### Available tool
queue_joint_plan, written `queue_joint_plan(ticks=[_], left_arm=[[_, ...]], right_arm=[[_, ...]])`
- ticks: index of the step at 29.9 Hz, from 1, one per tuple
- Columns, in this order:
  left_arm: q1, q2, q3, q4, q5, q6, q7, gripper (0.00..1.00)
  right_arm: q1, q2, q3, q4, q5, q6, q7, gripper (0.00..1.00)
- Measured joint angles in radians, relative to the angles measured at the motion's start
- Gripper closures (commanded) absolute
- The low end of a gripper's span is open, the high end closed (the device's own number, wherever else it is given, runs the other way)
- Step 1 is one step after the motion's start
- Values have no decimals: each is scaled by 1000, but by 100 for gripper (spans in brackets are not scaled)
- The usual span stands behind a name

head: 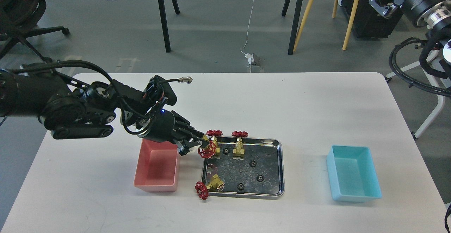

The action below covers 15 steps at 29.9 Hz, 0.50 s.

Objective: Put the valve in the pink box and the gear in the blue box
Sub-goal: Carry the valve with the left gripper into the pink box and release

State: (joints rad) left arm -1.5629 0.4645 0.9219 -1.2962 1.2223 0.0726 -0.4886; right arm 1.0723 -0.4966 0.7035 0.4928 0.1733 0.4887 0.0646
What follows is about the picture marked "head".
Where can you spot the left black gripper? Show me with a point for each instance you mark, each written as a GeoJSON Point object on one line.
{"type": "Point", "coordinates": [162, 130]}

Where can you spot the brass valve red wheel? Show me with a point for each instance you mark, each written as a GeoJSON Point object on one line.
{"type": "Point", "coordinates": [211, 150]}

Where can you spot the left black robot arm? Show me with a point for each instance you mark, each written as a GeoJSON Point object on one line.
{"type": "Point", "coordinates": [78, 100]}

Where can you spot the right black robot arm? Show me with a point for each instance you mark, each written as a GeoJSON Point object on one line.
{"type": "Point", "coordinates": [431, 73]}

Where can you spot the brass valve back left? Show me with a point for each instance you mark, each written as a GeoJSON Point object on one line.
{"type": "Point", "coordinates": [214, 134]}

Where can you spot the pink plastic box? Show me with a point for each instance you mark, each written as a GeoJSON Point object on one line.
{"type": "Point", "coordinates": [157, 167]}

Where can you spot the brass valve back right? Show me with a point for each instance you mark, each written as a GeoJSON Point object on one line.
{"type": "Point", "coordinates": [239, 151]}

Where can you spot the brass valve front left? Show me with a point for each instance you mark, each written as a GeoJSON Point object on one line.
{"type": "Point", "coordinates": [214, 185]}

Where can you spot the black gear front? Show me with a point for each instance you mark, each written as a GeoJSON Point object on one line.
{"type": "Point", "coordinates": [240, 187]}

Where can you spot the blue plastic box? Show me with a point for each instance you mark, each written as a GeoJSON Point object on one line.
{"type": "Point", "coordinates": [352, 174]}

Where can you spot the black cabinet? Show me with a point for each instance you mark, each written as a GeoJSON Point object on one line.
{"type": "Point", "coordinates": [367, 21]}

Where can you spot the metal tray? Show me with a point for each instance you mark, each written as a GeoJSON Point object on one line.
{"type": "Point", "coordinates": [269, 158]}

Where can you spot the black stool legs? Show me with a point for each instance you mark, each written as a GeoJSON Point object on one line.
{"type": "Point", "coordinates": [163, 18]}

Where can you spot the black office chair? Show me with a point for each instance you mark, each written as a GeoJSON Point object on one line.
{"type": "Point", "coordinates": [18, 21]}

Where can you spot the white power adapter with cable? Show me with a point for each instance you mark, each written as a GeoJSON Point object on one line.
{"type": "Point", "coordinates": [248, 56]}

